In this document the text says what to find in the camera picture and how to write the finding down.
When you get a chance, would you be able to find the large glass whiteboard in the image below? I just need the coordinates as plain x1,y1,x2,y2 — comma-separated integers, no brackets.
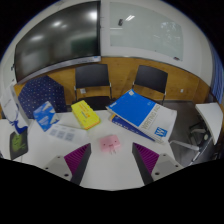
109,1,185,62

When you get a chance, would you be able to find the black chair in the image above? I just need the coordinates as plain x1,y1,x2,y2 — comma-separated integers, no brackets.
132,64,169,106
73,63,113,111

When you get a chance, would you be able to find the white power strip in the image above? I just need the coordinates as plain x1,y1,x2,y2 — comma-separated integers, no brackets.
46,123,88,145

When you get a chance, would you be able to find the pink charger block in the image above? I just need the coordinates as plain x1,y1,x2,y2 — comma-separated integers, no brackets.
99,134,122,154

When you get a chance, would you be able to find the black mouse pad green print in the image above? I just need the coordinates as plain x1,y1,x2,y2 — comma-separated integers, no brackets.
8,128,29,161

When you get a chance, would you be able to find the white side table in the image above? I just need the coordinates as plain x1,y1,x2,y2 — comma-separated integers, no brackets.
194,102,224,146

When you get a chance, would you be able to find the blue curtain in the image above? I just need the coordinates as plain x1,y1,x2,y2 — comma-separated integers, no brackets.
209,43,224,104

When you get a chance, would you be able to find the blue writing pad notebook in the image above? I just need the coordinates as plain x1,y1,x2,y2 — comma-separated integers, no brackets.
105,88,178,143

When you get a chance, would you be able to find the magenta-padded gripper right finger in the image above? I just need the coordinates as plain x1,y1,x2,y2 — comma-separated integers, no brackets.
131,142,184,186

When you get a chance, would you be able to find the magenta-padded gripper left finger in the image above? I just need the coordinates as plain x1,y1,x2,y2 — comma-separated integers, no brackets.
42,142,93,186

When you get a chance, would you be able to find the large black display screen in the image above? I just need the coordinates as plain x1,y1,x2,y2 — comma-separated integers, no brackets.
13,0,102,84

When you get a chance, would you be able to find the yellow box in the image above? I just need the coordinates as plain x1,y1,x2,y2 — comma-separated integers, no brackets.
70,99,102,131

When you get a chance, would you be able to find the dark blue notebook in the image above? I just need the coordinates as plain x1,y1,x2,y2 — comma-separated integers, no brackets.
109,114,158,143

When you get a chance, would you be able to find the blue tissue box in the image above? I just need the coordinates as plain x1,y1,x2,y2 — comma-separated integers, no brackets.
32,100,60,132

